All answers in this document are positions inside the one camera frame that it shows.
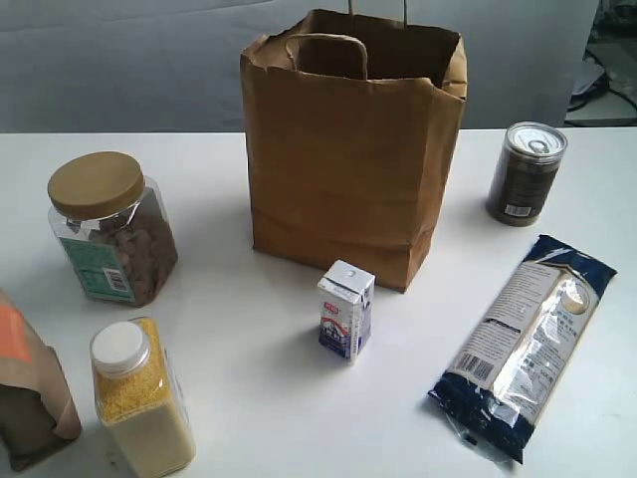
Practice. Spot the dark can with pull tab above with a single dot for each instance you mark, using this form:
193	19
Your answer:
530	158

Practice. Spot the white backdrop cloth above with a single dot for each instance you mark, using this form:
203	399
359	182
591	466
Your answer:
96	66

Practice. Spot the small blue white milk carton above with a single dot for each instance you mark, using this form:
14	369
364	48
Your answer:
345	304

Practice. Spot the bottle of yellow millet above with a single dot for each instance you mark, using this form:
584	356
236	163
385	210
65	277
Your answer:
138	398

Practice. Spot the clear jar with gold lid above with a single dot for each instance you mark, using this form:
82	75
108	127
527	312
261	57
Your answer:
111	222

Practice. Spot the brown paper bag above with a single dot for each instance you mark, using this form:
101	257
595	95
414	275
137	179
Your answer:
351	125

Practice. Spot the dark blue noodle packet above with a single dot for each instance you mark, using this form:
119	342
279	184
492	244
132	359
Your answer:
501	380

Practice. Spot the brown pouch with orange label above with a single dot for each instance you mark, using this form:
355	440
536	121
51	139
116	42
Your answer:
38	413

